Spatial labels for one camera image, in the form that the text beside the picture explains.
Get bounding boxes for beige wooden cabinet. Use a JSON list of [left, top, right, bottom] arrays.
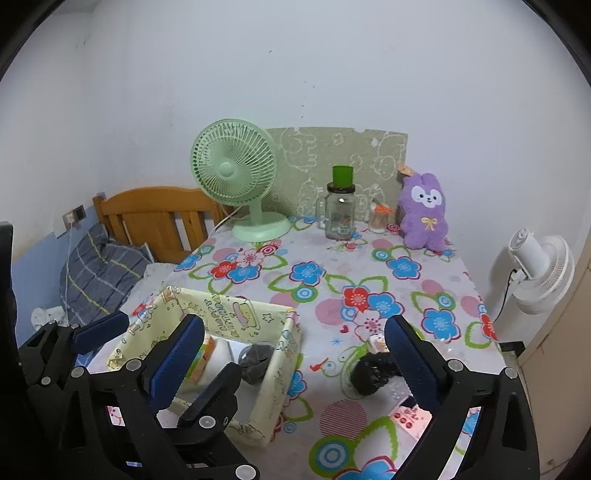
[[517, 258, 591, 462]]

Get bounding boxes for white power adapter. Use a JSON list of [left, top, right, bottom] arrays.
[[31, 306, 68, 330]]

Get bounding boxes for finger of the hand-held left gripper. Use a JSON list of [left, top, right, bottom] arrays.
[[171, 362, 259, 480], [18, 313, 131, 389]]

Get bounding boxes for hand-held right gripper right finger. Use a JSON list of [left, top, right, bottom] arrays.
[[385, 315, 541, 480]]

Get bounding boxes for yellow cartoon fabric basket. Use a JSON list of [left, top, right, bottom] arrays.
[[107, 286, 303, 448]]

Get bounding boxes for grey cloth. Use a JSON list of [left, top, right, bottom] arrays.
[[239, 344, 275, 386]]

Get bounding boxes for white fan cable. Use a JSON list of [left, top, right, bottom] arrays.
[[213, 205, 242, 232]]

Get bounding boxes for orange green tissue pack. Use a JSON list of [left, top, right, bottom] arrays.
[[199, 336, 219, 385]]

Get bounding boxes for green desk fan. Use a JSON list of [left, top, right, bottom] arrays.
[[191, 119, 291, 242]]

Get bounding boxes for purple plush bunny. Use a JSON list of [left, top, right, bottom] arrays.
[[397, 164, 448, 252]]

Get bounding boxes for cotton swab container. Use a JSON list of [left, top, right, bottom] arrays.
[[368, 202, 397, 233]]

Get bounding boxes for glass jar mug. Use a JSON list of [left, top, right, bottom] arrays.
[[317, 183, 357, 241]]

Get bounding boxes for green cartoon print board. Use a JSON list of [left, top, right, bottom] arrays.
[[267, 127, 409, 217]]

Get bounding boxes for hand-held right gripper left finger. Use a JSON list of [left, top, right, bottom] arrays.
[[58, 315, 205, 480]]

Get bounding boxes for black plastic bag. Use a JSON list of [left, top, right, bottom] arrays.
[[349, 352, 411, 397]]

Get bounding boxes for floral tablecloth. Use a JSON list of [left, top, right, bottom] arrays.
[[88, 215, 504, 480]]

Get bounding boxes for white standing fan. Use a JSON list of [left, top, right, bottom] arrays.
[[489, 227, 575, 324]]

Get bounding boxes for grey plaid pillow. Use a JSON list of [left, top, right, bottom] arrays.
[[60, 224, 153, 319]]

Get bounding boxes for pink printed packet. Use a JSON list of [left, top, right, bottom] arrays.
[[392, 406, 432, 439]]

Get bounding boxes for wooden bed headboard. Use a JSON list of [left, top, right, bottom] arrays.
[[92, 186, 236, 264]]

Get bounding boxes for white blanket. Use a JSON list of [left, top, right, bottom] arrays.
[[143, 262, 172, 283]]

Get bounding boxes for black fan cable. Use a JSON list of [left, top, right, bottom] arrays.
[[495, 267, 527, 321]]

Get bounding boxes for white charging cable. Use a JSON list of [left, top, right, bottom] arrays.
[[64, 224, 77, 324]]

